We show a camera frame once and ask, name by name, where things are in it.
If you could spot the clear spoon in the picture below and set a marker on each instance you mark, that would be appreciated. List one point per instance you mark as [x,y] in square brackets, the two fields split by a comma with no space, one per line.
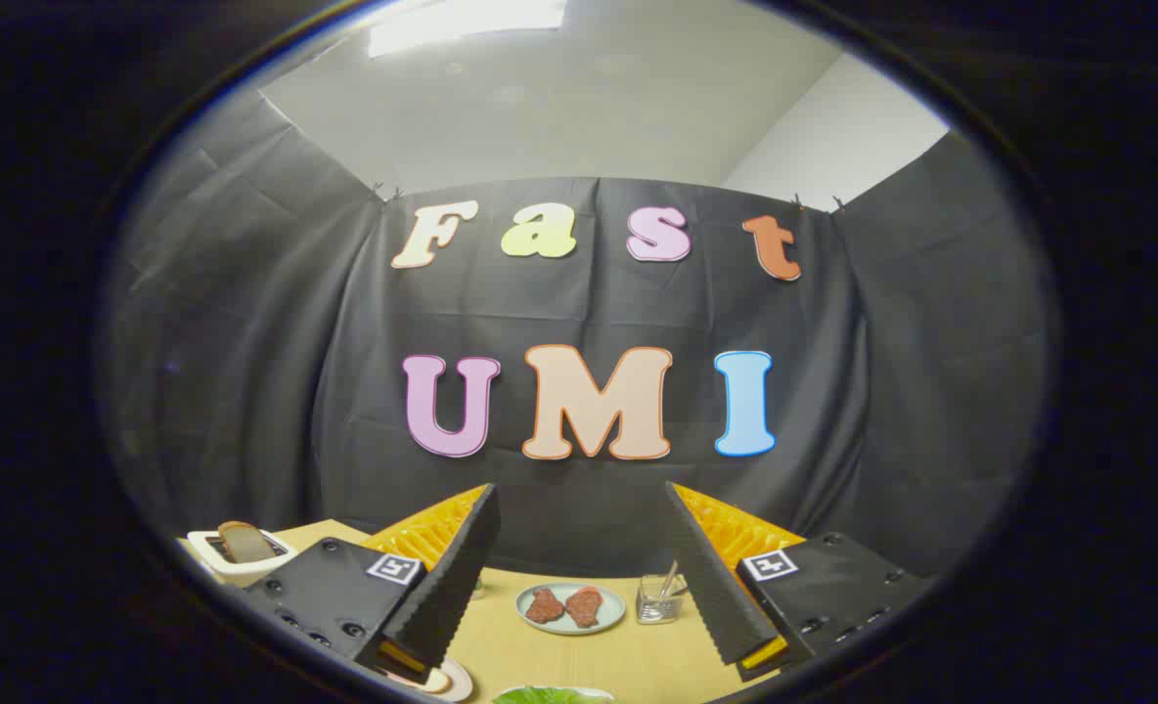
[669,581]

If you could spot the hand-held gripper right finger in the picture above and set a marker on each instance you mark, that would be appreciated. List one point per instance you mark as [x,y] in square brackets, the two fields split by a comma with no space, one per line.
[718,587]

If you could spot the green lettuce leaf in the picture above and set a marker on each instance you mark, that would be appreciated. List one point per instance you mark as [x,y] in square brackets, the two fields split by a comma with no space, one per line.
[540,696]

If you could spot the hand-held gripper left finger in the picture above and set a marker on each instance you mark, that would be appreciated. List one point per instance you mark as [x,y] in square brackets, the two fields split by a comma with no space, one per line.
[452,577]

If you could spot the brown bread slice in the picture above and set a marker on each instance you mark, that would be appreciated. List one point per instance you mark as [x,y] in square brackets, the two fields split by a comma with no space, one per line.
[244,542]

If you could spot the clear glass cup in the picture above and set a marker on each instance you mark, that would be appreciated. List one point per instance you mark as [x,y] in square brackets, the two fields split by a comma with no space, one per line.
[659,598]

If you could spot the white plate with toast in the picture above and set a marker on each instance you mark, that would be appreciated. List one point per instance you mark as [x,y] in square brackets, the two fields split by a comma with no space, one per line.
[450,682]

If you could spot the black backdrop cloth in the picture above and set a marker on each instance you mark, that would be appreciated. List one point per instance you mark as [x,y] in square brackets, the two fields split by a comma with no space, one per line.
[579,323]

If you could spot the dark red meat patty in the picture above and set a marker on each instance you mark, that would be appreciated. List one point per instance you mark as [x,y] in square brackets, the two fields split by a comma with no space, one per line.
[545,605]
[585,607]

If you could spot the white toaster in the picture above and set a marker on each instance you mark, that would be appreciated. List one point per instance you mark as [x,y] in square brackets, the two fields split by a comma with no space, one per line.
[237,559]

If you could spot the light blue plate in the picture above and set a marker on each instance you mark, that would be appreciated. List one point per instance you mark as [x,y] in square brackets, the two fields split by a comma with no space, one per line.
[571,609]

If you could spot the white plate under lettuce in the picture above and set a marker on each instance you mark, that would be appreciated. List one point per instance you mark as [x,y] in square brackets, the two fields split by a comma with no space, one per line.
[594,694]

